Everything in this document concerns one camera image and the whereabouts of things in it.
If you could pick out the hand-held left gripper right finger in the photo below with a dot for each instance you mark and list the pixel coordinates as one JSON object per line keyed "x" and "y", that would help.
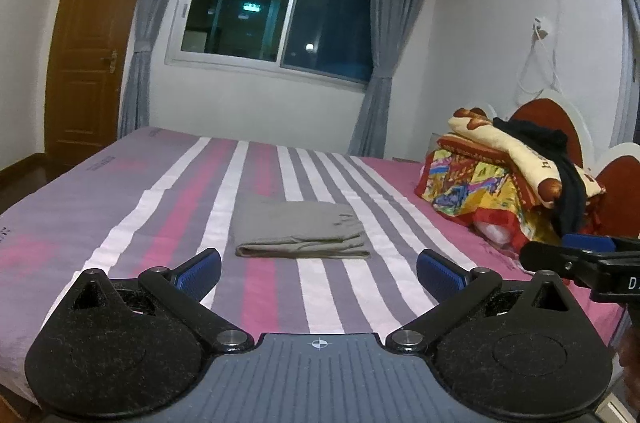
{"x": 439, "y": 275}

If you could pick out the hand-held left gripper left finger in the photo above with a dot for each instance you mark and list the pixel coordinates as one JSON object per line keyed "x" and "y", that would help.
{"x": 204, "y": 272}

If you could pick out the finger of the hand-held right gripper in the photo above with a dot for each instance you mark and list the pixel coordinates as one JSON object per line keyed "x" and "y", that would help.
{"x": 590, "y": 242}
{"x": 555, "y": 260}

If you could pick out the grey pants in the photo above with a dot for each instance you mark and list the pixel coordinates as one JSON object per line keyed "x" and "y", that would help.
{"x": 300, "y": 228}

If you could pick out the white pillow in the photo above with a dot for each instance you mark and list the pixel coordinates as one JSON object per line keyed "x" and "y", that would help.
{"x": 492, "y": 230}

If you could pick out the dark cloth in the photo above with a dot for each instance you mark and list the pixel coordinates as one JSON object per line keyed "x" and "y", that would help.
{"x": 565, "y": 173}

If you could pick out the striped bed sheet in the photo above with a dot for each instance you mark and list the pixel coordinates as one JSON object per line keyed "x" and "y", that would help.
{"x": 150, "y": 213}

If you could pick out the colourful patterned blanket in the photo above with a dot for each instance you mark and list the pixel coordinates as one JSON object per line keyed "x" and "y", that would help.
{"x": 475, "y": 188}

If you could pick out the cream printed blanket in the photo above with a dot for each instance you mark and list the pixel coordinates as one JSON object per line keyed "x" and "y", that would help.
{"x": 520, "y": 148}

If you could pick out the red and white headboard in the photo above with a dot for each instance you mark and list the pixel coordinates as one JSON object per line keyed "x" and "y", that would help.
{"x": 555, "y": 118}

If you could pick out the wooden door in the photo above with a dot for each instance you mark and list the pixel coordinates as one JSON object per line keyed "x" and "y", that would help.
{"x": 87, "y": 48}

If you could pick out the white wall socket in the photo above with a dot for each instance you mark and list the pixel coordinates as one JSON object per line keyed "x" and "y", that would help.
{"x": 542, "y": 25}

